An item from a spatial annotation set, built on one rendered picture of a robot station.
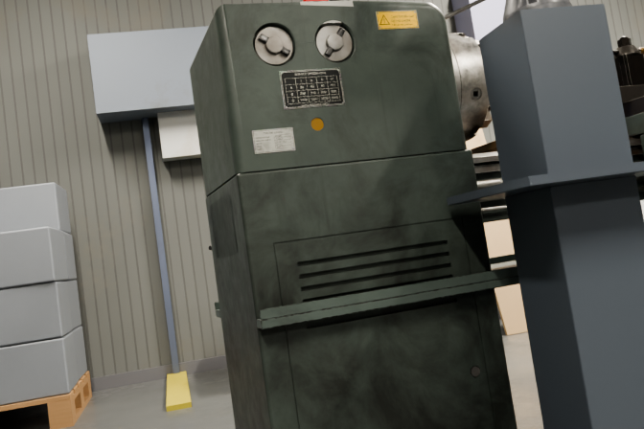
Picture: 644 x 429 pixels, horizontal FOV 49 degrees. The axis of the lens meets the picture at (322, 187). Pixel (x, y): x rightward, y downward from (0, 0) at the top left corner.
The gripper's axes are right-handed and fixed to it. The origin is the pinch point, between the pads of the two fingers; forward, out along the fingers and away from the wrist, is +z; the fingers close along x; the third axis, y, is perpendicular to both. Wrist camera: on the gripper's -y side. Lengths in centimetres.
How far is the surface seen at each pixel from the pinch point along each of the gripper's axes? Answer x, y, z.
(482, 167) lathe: 20, 52, 47
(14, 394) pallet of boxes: 8, -176, 178
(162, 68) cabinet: 84, -239, -7
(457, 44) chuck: 14.2, 40.8, 14.2
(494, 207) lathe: 24, 56, 56
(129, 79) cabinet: 68, -247, 5
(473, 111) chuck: 20, 46, 32
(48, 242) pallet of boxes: 11, -182, 105
